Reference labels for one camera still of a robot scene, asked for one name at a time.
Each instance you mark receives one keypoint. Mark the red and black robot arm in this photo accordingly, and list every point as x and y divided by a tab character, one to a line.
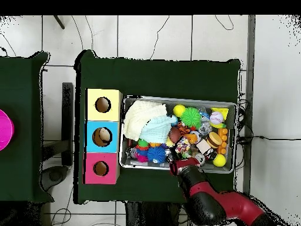
235	204

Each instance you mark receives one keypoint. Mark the silver mesh bin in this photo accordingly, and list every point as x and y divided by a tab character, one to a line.
178	170

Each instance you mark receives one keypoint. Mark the wooden box with three holes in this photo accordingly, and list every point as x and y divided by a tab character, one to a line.
110	113

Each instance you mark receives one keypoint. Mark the plain wooden cube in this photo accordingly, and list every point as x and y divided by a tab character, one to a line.
203	146

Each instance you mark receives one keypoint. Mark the blue spiky rubber ball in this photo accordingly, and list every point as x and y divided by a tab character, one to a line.
157	155

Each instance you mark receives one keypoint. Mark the small soccer ball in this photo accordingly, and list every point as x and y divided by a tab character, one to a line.
196	136

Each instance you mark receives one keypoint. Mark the brown toy football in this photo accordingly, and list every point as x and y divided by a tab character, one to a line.
174	135

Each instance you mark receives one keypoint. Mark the round wooden burger toy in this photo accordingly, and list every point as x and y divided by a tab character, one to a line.
214	140

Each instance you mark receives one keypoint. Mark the light blue waffle cloth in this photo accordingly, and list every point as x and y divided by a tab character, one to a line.
157	129

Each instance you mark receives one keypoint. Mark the green spiky rubber ball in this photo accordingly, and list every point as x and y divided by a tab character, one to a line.
191	117

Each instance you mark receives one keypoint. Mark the yellow ball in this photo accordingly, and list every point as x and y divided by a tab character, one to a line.
179	110

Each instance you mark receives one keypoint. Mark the white baseball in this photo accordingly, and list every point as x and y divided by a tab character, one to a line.
216	117

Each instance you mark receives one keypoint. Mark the cream waffle cloth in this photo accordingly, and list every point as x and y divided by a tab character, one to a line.
141	113

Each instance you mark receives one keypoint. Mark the dark green table cloth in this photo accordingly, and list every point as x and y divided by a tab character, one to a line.
160	77

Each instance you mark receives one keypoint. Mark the green cloth side table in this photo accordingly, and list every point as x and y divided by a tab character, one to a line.
21	94

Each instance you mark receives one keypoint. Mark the pink round object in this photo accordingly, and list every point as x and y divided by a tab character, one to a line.
5	129

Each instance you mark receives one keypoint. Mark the black rod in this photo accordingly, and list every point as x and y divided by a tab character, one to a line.
59	22

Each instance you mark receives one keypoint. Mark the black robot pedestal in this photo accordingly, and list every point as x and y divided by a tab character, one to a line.
152	214

